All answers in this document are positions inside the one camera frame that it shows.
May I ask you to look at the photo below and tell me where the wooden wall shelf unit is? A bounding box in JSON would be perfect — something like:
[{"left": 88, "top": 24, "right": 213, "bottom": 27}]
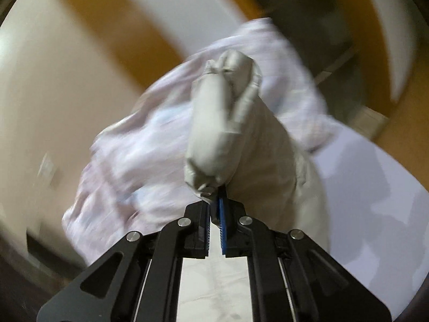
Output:
[{"left": 61, "top": 0, "right": 428, "bottom": 185}]

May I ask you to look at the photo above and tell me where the pink floral quilt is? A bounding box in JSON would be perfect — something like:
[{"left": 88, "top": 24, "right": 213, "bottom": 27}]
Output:
[{"left": 62, "top": 18, "right": 335, "bottom": 263}]

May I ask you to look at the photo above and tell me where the beige puffer jacket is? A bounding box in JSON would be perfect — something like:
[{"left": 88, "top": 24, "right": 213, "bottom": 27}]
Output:
[{"left": 185, "top": 49, "right": 330, "bottom": 249}]

